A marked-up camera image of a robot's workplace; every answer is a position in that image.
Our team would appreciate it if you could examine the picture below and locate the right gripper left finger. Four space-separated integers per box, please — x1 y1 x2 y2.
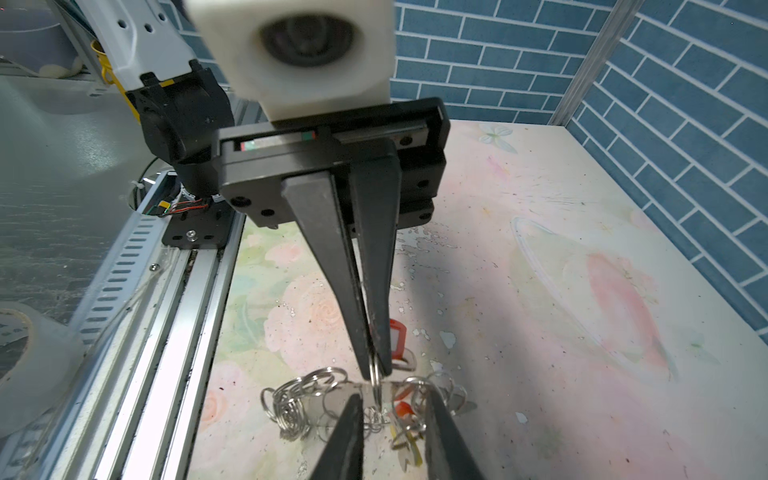
309 394 365 480

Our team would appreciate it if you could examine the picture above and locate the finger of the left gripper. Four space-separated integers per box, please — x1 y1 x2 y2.
281 171 372 380
349 156 401 376

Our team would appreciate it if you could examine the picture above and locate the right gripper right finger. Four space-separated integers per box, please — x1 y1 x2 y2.
424 389 484 480

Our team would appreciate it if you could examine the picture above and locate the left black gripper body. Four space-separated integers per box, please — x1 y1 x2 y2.
212 97 450 229

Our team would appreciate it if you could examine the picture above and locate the metal key organizer plate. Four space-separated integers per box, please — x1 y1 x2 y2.
260 367 469 471

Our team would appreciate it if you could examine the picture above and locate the red-capped key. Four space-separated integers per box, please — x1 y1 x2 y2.
394 400 416 422

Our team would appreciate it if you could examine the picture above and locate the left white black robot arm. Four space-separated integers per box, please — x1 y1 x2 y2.
80 1 450 381

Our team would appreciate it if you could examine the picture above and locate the red key tag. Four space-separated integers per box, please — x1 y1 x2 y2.
389 319 417 372

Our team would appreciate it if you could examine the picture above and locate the white tape roll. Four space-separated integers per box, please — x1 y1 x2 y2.
1 302 85 437

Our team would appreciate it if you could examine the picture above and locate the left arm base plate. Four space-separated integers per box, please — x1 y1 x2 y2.
161 199 235 250

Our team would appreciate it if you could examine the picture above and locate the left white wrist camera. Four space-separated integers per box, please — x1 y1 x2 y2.
184 0 396 122

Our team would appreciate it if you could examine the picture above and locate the aluminium front rail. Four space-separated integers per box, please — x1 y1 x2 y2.
1 172 245 479

